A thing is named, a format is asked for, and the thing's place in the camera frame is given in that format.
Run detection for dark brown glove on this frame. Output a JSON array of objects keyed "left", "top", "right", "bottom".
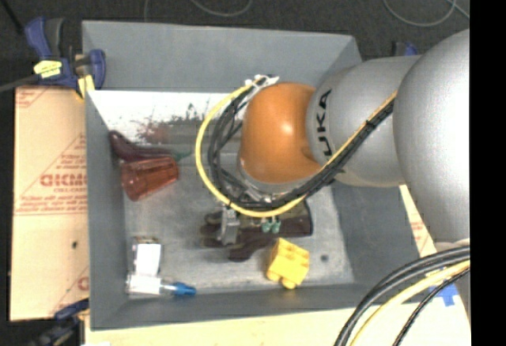
[{"left": 198, "top": 200, "right": 314, "bottom": 263}]

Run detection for yellow toy building block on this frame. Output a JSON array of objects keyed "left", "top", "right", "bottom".
[{"left": 265, "top": 237, "right": 311, "bottom": 291}]

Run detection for red clear plastic cup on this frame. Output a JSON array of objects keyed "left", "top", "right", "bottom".
[{"left": 119, "top": 156, "right": 180, "bottom": 202}]

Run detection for small white box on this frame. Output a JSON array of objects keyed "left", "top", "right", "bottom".
[{"left": 130, "top": 236, "right": 164, "bottom": 276}]

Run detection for white tube with blue cap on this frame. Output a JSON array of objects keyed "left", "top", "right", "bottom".
[{"left": 125, "top": 274, "right": 198, "bottom": 297}]

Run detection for grey metal bin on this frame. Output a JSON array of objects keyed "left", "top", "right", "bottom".
[{"left": 81, "top": 19, "right": 424, "bottom": 330}]

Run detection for brown cardboard board, red print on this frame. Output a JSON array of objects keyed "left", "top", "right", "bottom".
[{"left": 8, "top": 84, "right": 438, "bottom": 322}]

